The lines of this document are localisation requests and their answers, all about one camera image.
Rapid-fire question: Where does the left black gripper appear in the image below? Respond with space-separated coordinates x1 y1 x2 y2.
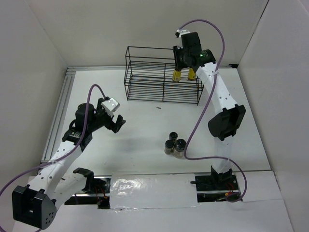
88 99 126 133

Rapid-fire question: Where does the yellow sauce bottle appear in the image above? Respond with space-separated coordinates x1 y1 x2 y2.
172 69 182 82
187 68 196 81

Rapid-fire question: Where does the small black-lid spice jar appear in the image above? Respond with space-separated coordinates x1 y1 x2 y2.
169 131 178 141

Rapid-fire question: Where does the large black-lid spice jar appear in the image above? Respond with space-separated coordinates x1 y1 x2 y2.
173 139 186 159

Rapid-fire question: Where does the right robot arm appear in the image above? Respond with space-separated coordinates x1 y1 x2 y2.
173 30 246 189

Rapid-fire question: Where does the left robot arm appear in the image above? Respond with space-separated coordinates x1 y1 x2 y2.
12 98 126 230

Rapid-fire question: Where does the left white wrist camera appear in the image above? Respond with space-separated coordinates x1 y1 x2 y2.
101 98 120 115

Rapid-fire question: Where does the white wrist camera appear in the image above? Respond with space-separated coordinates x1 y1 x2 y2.
175 29 190 38
101 98 120 115

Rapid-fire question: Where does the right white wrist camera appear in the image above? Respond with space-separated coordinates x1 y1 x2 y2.
175 29 190 38

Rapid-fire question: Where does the black wire rack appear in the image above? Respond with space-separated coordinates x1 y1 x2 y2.
124 46 204 105

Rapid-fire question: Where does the aluminium rail left edge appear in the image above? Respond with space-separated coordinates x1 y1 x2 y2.
41 67 76 163

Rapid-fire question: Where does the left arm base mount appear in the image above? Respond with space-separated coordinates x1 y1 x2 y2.
64 168 111 209

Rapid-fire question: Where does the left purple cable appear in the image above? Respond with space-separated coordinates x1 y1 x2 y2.
0 84 108 230

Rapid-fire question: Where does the purple cable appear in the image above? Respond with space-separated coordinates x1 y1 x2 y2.
175 19 248 202
0 84 108 230

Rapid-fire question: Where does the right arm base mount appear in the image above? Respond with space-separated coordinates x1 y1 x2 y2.
190 167 241 203

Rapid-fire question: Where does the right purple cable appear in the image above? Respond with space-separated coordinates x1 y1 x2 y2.
175 19 248 202

